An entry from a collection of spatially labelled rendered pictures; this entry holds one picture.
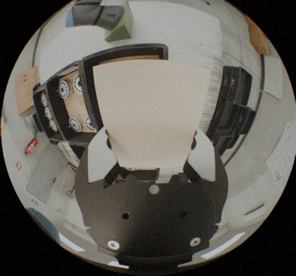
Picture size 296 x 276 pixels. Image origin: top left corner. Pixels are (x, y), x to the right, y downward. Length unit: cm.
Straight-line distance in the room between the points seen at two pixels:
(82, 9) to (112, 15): 13
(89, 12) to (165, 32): 39
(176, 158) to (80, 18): 52
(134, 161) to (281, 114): 289
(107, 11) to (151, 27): 26
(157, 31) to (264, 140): 296
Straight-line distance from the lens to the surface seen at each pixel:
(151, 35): 57
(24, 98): 307
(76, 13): 45
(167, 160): 15
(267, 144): 295
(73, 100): 58
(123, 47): 31
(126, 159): 15
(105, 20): 47
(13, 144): 319
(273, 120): 289
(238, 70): 109
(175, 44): 57
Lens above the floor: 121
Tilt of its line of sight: 58 degrees down
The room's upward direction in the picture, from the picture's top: 180 degrees clockwise
